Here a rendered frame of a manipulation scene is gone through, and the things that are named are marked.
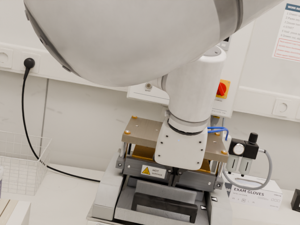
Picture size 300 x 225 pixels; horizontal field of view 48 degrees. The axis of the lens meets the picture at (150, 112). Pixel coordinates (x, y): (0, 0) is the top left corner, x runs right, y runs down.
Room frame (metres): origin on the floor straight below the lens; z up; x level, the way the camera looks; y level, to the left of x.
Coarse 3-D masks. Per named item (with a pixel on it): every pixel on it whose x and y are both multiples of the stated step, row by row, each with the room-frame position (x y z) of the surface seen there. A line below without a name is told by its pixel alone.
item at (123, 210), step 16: (128, 176) 0.86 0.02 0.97; (128, 192) 0.77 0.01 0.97; (144, 192) 0.76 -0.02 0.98; (160, 192) 0.76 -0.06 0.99; (176, 192) 0.76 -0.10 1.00; (192, 192) 0.76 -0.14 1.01; (128, 208) 0.70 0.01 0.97; (144, 208) 0.71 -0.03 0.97; (144, 224) 0.69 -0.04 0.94; (160, 224) 0.69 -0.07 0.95; (176, 224) 0.69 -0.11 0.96; (192, 224) 0.69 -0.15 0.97; (208, 224) 0.70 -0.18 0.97
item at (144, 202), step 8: (136, 192) 0.70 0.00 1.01; (136, 200) 0.69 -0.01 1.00; (144, 200) 0.69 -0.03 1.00; (152, 200) 0.69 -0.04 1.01; (160, 200) 0.69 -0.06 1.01; (168, 200) 0.70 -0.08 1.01; (176, 200) 0.70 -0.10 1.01; (160, 208) 0.69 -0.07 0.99; (168, 208) 0.69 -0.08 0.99; (176, 208) 0.69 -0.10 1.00; (184, 208) 0.69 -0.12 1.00; (192, 208) 0.69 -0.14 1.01; (192, 216) 0.69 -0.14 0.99
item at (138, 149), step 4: (136, 148) 0.85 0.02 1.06; (140, 148) 0.86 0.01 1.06; (144, 148) 0.86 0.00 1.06; (148, 148) 0.87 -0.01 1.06; (152, 148) 0.88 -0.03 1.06; (136, 152) 0.82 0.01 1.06; (140, 152) 0.83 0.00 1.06; (144, 152) 0.83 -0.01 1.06; (148, 152) 0.84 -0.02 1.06; (152, 152) 0.85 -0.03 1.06; (132, 156) 0.80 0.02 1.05; (136, 156) 0.80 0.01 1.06; (140, 156) 0.80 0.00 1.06; (144, 156) 0.81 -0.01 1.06; (148, 156) 0.81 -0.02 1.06; (152, 156) 0.82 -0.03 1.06; (152, 160) 0.80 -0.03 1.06; (204, 160) 0.86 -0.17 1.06; (204, 164) 0.83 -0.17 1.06; (208, 164) 0.84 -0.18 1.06; (200, 168) 0.80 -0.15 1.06; (204, 168) 0.81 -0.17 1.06; (208, 168) 0.81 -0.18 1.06; (208, 172) 0.80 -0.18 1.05
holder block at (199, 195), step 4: (132, 176) 0.81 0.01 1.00; (128, 180) 0.80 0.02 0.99; (132, 180) 0.80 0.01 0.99; (136, 180) 0.80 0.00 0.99; (144, 180) 0.80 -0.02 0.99; (148, 180) 0.81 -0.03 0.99; (152, 180) 0.81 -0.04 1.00; (128, 184) 0.80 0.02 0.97; (132, 184) 0.80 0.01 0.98; (136, 184) 0.80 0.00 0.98; (164, 184) 0.80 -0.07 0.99; (180, 188) 0.80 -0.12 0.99; (184, 188) 0.80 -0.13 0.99; (188, 188) 0.81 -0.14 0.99; (192, 188) 0.81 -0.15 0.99; (196, 192) 0.80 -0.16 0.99; (200, 192) 0.80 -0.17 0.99; (196, 196) 0.80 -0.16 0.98; (200, 196) 0.80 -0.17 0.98; (200, 200) 0.80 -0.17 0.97
